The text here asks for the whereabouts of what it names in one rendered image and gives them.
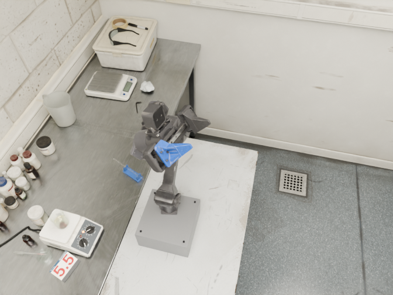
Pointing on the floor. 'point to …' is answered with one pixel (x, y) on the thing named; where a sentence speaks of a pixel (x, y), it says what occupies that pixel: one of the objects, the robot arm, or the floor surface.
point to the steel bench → (92, 173)
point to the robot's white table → (121, 280)
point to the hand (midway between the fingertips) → (189, 134)
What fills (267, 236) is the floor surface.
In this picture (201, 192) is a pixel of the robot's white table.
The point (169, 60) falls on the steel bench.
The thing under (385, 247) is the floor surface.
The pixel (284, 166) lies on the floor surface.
